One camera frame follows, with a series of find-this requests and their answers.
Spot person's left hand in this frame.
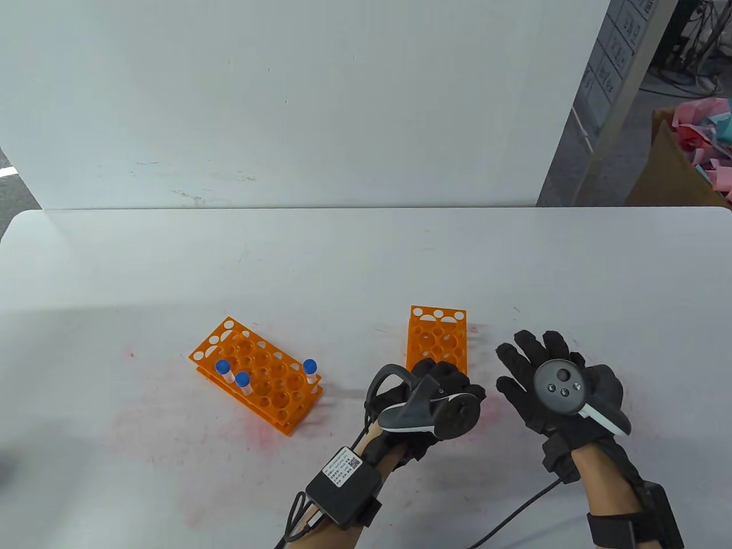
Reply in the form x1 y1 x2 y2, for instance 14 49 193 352
365 359 488 471

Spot person's right hand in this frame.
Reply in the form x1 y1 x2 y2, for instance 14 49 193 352
495 330 631 484

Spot orange test tube rack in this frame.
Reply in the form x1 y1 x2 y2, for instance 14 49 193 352
189 316 324 436
406 305 470 379

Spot person's right forearm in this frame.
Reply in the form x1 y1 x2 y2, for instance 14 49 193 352
572 440 684 549

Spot person's left forearm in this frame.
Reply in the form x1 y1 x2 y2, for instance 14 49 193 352
280 426 412 549

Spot grey hand controller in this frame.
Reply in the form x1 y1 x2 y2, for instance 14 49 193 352
533 359 632 438
366 364 481 441

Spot black labelled wrist module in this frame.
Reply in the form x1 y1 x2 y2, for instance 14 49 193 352
305 446 383 530

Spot black plain wrist module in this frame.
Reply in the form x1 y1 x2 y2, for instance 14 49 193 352
586 482 685 549

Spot brown cardboard box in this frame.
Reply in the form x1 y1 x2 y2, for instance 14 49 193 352
626 108 732 208

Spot pink paper scraps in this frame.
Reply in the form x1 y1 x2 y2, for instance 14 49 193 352
672 96 732 201

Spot white backdrop board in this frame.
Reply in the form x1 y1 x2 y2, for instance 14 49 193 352
0 0 612 209

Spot grey partition panel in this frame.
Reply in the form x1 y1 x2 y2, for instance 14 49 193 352
536 0 655 208

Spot thin white cable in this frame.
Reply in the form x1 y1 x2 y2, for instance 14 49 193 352
572 106 595 154

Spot tangle of black cables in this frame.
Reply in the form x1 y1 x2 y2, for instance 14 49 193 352
652 0 732 95

